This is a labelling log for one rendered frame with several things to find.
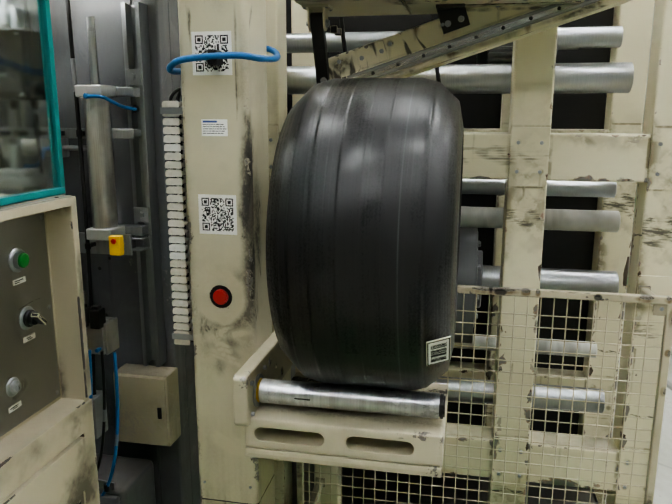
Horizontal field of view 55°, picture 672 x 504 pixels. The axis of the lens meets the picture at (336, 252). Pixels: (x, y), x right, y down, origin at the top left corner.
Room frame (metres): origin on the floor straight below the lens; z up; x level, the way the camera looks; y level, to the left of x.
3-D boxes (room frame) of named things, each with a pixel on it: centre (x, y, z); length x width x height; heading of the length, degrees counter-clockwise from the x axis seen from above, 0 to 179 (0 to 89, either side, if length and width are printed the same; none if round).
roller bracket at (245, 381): (1.27, 0.13, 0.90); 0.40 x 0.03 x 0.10; 169
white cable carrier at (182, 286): (1.26, 0.30, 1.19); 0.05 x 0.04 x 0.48; 169
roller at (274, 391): (1.10, -0.02, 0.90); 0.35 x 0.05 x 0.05; 79
